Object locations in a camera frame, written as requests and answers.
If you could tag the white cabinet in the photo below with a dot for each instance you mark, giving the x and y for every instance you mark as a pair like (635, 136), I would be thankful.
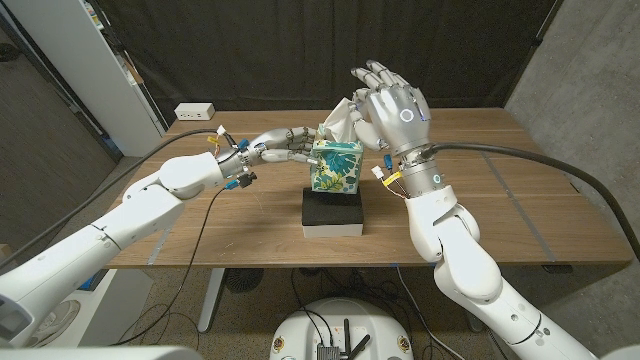
(85, 65)

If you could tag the black antenna module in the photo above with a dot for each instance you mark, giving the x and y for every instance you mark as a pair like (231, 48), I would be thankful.
(327, 352)

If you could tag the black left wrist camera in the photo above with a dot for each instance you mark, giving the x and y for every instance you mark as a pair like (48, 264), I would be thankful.
(247, 180)

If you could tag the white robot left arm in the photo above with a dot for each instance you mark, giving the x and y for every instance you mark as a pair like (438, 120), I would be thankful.
(125, 220)

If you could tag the black and blue foot pedal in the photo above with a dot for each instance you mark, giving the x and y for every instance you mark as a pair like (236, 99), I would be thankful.
(92, 280)

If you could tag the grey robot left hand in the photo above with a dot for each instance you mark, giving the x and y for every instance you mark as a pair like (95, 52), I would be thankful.
(275, 142)

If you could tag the white power outlet box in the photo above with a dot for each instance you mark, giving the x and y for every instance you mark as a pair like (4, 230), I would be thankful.
(195, 111)

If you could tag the white table leg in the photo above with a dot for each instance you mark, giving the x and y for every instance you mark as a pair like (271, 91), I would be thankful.
(210, 300)

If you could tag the teal floral tissue box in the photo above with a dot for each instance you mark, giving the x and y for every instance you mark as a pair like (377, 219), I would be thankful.
(335, 172)

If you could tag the black backdrop stand pole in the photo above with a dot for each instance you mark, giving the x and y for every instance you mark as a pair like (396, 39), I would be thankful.
(538, 40)

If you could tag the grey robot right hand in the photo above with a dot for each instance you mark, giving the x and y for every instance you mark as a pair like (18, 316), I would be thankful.
(400, 117)

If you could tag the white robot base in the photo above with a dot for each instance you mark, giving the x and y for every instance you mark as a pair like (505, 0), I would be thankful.
(295, 330)

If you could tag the black foam block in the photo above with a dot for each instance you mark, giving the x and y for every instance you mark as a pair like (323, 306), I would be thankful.
(332, 212)

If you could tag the black backdrop curtain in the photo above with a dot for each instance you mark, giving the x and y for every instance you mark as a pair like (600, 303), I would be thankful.
(250, 50)

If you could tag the cardboard box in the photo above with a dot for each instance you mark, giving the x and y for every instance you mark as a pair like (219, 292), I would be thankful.
(4, 250)

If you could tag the white base block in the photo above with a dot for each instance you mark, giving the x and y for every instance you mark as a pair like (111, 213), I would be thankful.
(332, 231)

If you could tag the white floor platform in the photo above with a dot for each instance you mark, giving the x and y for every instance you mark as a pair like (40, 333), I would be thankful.
(120, 310)

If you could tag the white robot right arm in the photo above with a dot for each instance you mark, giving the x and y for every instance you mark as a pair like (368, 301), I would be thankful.
(465, 270)

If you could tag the white tissue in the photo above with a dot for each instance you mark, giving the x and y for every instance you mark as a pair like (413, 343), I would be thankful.
(342, 122)

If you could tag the black round floor fan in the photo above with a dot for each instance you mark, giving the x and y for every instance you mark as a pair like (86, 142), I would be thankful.
(243, 280)

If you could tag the grey sneaker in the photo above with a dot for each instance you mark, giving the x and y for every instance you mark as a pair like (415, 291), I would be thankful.
(60, 320)

